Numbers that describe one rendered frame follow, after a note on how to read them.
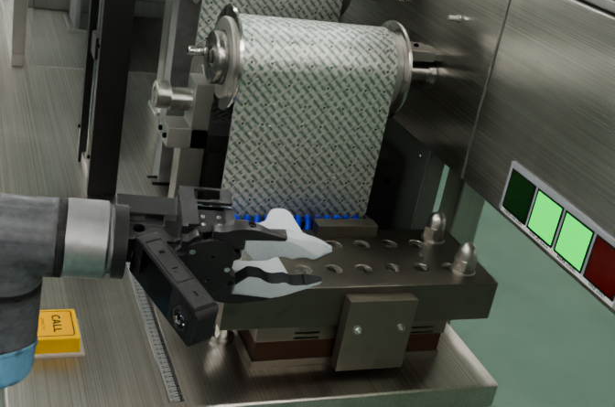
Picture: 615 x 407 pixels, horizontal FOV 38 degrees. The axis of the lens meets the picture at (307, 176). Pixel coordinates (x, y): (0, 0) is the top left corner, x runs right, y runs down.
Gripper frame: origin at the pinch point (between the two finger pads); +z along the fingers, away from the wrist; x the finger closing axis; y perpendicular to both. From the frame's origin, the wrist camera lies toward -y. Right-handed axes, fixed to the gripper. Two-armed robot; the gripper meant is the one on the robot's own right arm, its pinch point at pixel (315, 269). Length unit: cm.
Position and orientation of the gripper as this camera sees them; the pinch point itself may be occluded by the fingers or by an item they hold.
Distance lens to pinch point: 89.1
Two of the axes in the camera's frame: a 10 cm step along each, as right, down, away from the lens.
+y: -1.6, -6.2, 7.7
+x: -2.4, 7.8, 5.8
